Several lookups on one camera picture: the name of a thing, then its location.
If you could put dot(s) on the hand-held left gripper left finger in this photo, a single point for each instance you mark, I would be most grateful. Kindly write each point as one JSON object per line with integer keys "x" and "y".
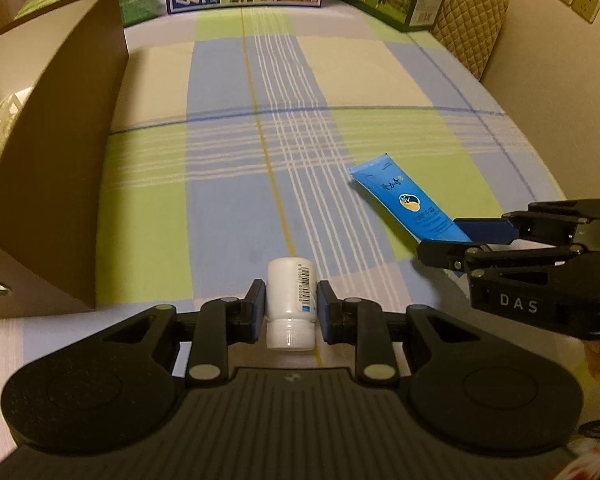
{"x": 259, "y": 312}

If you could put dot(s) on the beige quilted chair cover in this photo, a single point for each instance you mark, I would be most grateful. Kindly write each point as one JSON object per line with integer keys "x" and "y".
{"x": 470, "y": 25}

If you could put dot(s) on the brown cardboard box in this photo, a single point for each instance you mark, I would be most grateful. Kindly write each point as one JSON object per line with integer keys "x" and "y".
{"x": 60, "y": 160}

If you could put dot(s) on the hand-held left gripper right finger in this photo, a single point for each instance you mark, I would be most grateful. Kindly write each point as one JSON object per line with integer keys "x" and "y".
{"x": 323, "y": 312}

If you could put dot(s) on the blue tube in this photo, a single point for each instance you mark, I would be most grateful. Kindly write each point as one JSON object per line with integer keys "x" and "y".
{"x": 405, "y": 200}

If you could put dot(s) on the white plastic clip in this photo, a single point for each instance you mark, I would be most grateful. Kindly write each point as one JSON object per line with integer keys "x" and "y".
{"x": 2, "y": 115}

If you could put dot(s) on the white bottle with barcode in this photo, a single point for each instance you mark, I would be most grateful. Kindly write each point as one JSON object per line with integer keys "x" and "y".
{"x": 287, "y": 290}

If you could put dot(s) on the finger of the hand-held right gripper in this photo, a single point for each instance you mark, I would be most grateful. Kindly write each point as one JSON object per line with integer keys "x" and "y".
{"x": 445, "y": 255}
{"x": 485, "y": 230}

